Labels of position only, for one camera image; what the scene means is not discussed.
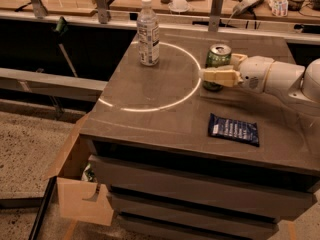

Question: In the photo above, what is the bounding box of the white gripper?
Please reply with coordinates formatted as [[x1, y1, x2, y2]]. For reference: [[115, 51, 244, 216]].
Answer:
[[198, 53, 274, 93]]

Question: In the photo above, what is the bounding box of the green soda can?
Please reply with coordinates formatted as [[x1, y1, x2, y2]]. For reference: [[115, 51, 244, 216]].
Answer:
[[203, 43, 232, 92]]

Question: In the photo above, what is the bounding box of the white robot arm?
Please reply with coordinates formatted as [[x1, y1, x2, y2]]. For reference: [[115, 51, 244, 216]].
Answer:
[[199, 54, 320, 117]]

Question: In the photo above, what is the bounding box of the grey power strip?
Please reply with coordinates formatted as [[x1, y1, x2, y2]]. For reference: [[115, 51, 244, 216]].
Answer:
[[233, 0, 264, 16]]

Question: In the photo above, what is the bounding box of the blue snack packet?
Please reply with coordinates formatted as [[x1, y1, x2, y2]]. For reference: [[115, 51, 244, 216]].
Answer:
[[208, 113, 260, 147]]

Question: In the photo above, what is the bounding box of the white bowl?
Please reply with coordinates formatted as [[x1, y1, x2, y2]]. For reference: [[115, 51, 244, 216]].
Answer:
[[169, 0, 189, 13]]

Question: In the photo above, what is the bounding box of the clear plastic water bottle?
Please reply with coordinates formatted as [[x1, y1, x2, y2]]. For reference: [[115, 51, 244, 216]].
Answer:
[[137, 0, 160, 66]]

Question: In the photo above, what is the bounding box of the black mesh cup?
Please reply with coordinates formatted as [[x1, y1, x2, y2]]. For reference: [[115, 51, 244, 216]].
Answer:
[[288, 0, 305, 11]]

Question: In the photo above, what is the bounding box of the grey drawer cabinet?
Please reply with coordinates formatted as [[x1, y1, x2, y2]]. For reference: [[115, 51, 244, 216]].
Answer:
[[81, 30, 320, 240]]

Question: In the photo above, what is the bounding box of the cardboard box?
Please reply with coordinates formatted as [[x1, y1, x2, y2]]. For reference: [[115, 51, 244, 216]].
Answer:
[[44, 114, 114, 226]]

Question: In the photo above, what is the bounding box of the green handled tool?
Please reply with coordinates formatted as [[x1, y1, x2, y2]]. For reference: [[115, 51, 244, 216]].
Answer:
[[53, 16, 78, 77]]

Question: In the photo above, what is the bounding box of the metal rail frame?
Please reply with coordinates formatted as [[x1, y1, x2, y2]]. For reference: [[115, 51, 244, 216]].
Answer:
[[0, 68, 107, 102]]

